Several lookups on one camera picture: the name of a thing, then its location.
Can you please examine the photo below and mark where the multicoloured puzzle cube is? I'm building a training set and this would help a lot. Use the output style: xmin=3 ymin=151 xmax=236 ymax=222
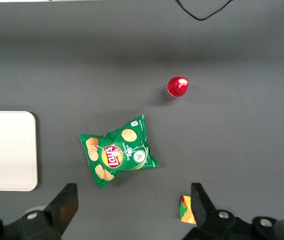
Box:
xmin=179 ymin=195 xmax=198 ymax=225

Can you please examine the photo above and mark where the white plastic tray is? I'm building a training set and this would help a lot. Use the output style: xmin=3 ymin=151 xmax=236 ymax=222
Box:
xmin=0 ymin=110 xmax=39 ymax=192

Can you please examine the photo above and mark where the green Lay's chips bag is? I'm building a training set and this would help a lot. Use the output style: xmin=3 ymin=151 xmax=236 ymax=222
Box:
xmin=78 ymin=114 xmax=160 ymax=190

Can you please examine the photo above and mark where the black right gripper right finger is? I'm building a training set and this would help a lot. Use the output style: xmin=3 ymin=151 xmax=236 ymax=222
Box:
xmin=183 ymin=182 xmax=243 ymax=240

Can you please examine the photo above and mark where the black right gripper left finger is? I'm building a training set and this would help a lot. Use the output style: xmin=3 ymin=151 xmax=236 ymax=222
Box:
xmin=18 ymin=182 xmax=79 ymax=240

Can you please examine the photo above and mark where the red-capped bottle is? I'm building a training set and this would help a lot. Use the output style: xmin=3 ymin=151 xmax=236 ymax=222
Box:
xmin=165 ymin=76 xmax=190 ymax=99

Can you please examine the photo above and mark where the black cable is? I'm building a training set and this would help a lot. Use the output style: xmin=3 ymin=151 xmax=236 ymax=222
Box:
xmin=174 ymin=0 xmax=234 ymax=21

